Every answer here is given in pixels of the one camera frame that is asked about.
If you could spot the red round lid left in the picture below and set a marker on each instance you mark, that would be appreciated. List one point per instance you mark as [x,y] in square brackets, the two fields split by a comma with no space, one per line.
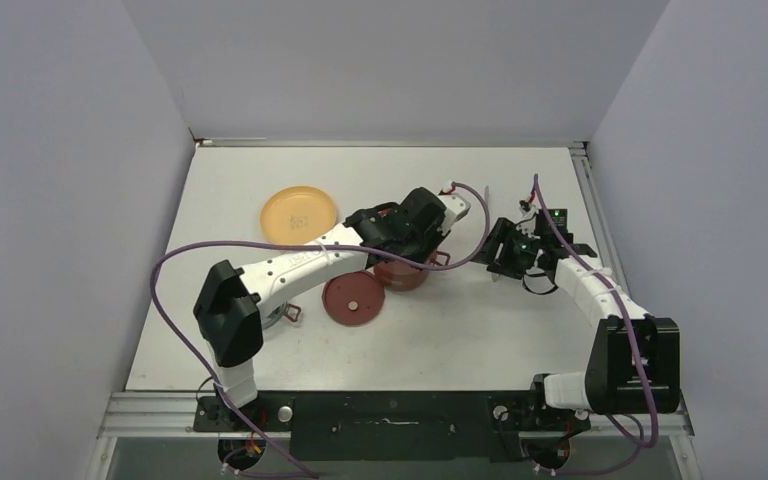
[353,299]

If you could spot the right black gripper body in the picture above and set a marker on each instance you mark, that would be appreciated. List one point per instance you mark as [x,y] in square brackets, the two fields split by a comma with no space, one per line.
[518,251]

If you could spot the aluminium frame rail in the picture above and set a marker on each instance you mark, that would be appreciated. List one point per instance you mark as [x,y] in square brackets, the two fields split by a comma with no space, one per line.
[463,329]

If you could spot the red steel bowl with handles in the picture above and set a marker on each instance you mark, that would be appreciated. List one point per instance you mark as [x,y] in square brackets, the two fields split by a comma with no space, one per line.
[439,259]

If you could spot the grey transparent lid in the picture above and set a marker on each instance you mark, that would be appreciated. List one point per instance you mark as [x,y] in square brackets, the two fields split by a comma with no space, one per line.
[285,311]

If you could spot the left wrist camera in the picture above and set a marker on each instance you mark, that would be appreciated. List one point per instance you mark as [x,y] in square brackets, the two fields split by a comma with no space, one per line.
[456,207]

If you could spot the orange plastic plate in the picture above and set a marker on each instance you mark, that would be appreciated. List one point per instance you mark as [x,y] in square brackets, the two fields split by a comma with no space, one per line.
[297,215]

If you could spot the metal tongs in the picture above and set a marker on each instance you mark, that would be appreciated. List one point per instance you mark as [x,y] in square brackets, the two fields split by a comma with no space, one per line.
[489,252]

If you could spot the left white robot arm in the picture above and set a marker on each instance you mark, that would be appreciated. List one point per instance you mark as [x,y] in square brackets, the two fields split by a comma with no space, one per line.
[234,300]

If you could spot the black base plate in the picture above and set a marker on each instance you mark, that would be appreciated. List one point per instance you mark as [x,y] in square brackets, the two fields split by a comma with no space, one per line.
[499,426]

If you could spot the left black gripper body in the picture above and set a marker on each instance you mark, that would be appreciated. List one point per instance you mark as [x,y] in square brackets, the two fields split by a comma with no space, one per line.
[420,246]

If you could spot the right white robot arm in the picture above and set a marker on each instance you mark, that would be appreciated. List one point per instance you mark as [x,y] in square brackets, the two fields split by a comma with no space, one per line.
[634,362]

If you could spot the red steel bowl tall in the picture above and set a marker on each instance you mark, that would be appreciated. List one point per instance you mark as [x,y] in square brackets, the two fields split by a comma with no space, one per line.
[398,276]

